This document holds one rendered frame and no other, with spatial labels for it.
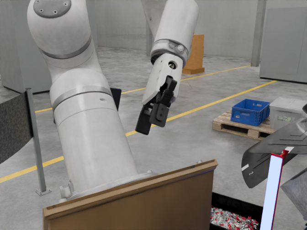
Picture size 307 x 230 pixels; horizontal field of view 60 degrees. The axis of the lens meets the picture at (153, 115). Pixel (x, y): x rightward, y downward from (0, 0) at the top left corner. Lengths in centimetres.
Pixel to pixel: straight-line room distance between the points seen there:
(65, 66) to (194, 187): 38
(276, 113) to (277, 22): 487
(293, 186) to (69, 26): 72
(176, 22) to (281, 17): 779
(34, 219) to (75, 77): 200
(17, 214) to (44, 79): 450
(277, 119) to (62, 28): 351
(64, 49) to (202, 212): 41
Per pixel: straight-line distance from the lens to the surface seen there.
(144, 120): 60
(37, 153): 256
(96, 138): 46
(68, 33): 56
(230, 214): 100
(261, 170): 100
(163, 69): 55
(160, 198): 45
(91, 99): 50
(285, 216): 253
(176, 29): 62
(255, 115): 391
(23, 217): 250
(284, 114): 382
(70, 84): 52
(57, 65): 64
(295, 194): 88
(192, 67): 895
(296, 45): 824
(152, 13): 76
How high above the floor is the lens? 143
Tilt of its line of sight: 18 degrees down
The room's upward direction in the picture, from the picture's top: straight up
